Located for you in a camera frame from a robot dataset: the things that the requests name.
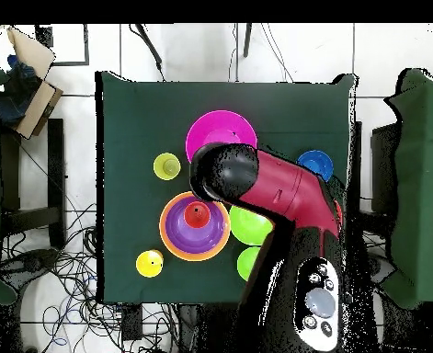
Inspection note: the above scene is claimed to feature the red plastic cup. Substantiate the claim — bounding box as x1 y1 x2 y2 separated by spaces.
183 200 211 229

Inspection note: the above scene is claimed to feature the purple plastic bowl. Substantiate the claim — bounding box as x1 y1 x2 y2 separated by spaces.
164 195 226 255

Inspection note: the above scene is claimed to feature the large green plastic bowl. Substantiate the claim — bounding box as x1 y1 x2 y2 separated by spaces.
228 204 274 246

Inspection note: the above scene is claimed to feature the pale yellow plastic cup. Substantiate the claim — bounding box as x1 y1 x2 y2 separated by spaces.
153 152 182 181

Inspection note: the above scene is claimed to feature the pink plastic bowl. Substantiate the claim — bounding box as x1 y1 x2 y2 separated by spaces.
185 109 258 163

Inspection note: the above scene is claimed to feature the small green plastic bowl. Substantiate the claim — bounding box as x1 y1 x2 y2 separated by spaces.
236 245 262 282

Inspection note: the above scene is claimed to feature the orange-yellow plastic cup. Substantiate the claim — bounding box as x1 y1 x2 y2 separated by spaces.
135 248 165 279

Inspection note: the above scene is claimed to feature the dark green tablecloth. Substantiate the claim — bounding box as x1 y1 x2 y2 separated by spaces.
95 70 359 305

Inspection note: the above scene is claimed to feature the black power adapter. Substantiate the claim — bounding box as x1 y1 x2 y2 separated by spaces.
120 303 144 342

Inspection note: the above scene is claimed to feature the black tripod leg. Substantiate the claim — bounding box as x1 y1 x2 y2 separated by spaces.
129 23 166 82
242 23 255 59

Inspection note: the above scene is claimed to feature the black chair base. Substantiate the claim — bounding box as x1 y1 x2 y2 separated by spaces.
366 253 397 290
0 247 61 291

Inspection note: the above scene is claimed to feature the dark blue cloth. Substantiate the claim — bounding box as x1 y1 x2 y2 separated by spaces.
0 54 42 128

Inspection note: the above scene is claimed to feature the cardboard box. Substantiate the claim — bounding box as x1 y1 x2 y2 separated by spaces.
6 26 64 141

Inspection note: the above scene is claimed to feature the tangle of floor cables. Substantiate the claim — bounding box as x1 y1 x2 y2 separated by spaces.
0 201 182 353

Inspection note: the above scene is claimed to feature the black stool frame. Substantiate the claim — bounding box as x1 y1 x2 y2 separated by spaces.
0 117 67 249

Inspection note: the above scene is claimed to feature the black metal frame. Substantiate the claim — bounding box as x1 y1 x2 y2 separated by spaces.
34 23 91 67

